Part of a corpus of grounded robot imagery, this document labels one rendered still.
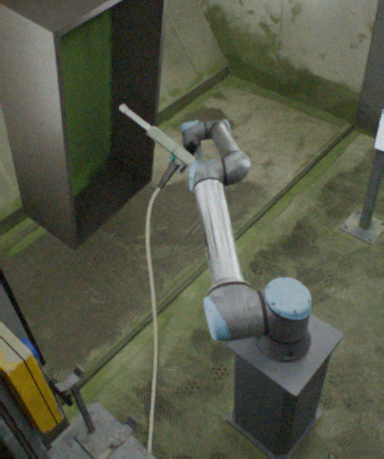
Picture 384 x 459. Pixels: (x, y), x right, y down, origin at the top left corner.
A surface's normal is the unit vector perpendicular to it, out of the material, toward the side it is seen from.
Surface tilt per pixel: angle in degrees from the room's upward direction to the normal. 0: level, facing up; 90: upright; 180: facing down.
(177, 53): 57
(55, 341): 0
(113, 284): 0
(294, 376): 0
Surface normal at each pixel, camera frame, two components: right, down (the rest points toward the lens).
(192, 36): 0.55, -0.04
